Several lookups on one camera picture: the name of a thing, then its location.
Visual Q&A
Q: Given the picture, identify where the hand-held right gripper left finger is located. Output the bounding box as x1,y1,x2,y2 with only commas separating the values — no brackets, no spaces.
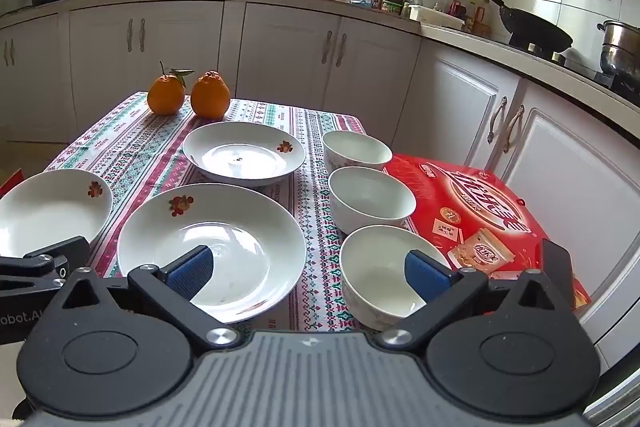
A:
50,245,242,353

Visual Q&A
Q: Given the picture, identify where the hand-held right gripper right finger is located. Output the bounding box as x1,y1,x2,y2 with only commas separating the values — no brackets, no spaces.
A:
376,249,569,351

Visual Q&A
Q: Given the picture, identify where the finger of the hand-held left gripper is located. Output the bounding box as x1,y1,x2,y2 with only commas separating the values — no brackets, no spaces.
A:
24,235,91,276
0,255,70,289

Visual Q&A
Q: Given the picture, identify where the white plate with fruit print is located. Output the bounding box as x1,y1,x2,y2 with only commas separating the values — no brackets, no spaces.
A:
117,183,307,324
0,170,114,259

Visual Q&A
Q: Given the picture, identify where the white floral bowl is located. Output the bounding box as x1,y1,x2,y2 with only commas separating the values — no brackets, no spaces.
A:
321,130,393,174
327,167,417,235
340,225,453,332

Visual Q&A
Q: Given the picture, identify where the white plate with stain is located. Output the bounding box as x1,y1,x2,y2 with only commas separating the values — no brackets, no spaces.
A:
182,122,307,188

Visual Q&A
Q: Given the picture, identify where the red cardboard box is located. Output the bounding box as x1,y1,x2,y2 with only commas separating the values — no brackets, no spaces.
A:
0,168,24,198

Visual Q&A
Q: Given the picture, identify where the red snack carton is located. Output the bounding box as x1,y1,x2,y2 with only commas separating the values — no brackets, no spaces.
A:
382,153,593,310

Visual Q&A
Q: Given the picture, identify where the patterned tablecloth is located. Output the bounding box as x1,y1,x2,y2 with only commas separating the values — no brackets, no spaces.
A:
45,92,373,333

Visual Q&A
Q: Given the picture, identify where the black flat object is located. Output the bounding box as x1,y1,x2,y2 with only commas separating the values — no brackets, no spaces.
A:
542,239,574,308

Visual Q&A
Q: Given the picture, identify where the bumpy orange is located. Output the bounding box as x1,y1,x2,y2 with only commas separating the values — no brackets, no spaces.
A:
190,70,231,118

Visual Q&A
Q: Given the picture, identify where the orange with leaf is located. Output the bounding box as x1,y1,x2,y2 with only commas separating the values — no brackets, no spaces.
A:
147,61,195,116

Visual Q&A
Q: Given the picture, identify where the white plastic tray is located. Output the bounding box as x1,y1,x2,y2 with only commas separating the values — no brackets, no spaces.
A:
406,4,467,31

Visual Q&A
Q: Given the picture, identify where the cooking oil bottle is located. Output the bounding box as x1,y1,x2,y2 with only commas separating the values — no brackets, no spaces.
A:
470,0,494,38

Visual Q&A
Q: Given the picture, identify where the black wok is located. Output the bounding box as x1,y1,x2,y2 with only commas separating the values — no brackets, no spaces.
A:
465,0,574,56

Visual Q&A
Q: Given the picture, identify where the black gas stove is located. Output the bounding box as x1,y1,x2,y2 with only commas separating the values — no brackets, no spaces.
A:
509,34,640,108

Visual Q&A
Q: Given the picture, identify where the steel pot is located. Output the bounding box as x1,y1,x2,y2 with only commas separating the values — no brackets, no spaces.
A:
597,19,640,78

